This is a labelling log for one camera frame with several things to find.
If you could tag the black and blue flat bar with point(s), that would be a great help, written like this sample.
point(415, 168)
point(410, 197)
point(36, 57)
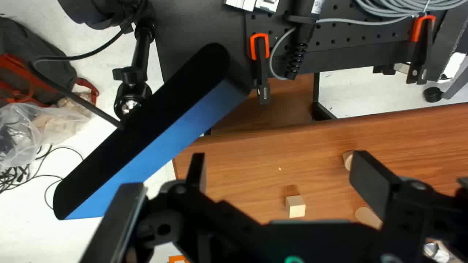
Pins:
point(147, 146)

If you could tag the small light wooden cube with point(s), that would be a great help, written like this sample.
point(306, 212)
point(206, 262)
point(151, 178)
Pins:
point(295, 203)

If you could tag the dark grey round housing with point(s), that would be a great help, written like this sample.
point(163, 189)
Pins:
point(97, 9)

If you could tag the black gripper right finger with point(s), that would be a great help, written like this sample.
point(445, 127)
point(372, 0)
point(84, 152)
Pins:
point(374, 177)

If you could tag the black and red bag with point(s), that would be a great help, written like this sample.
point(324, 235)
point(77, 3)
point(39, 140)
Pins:
point(30, 63)

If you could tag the wooden cylinder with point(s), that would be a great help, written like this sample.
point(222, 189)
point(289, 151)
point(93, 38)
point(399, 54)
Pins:
point(368, 216)

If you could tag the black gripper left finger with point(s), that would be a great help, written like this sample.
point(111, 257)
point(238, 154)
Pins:
point(125, 219)

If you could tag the black round caster foot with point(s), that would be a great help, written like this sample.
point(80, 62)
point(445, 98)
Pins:
point(432, 94)

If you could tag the black table leg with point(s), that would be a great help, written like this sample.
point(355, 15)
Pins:
point(323, 100)

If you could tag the clear plastic bag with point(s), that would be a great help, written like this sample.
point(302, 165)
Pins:
point(20, 136)

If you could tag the black perforated base board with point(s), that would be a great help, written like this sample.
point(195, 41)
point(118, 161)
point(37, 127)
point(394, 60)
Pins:
point(352, 44)

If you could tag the wooden goblet shaped piece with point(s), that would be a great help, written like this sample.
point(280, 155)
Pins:
point(347, 161)

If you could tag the black ribbed connector strip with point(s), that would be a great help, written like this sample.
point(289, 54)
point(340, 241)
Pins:
point(302, 53)

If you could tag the orange and black clamp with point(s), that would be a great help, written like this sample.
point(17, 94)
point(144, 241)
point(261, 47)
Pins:
point(421, 44)
point(260, 59)

